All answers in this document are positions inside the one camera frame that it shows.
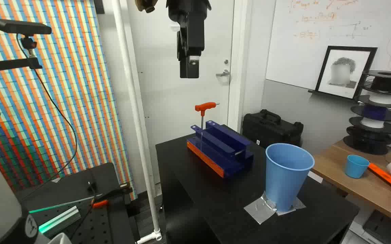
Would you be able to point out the orange flat tool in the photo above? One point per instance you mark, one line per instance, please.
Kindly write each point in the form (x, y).
(380, 173)

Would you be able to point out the wooden side table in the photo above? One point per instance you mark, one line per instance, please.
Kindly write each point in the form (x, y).
(329, 165)

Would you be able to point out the white whiteboard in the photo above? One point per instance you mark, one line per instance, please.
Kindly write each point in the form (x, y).
(304, 29)

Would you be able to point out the blue acrylic rack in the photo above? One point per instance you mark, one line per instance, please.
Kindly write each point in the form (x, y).
(224, 151)

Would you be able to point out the large blue plastic cup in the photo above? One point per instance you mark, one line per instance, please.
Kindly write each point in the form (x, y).
(286, 169)

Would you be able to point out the black perforated breadboard table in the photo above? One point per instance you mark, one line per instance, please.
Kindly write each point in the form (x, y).
(104, 219)

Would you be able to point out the stack of filament spools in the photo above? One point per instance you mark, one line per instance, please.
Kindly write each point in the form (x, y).
(369, 130)

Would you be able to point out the black carrying case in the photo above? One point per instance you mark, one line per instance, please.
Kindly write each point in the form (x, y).
(266, 128)

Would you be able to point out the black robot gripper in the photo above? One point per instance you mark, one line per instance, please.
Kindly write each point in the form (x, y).
(190, 17)

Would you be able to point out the green glowing bar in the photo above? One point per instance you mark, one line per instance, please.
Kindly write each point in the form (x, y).
(62, 220)

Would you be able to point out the white vertical pole stand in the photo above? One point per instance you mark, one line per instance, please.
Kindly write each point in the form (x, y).
(126, 47)

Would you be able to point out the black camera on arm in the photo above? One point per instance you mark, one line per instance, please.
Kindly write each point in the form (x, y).
(27, 31)

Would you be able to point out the small blue cup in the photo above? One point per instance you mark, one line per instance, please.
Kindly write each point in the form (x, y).
(355, 166)

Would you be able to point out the black framed picture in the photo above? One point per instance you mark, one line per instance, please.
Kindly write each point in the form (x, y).
(343, 71)

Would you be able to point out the silver door handle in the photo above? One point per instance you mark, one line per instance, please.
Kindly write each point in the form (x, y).
(225, 73)

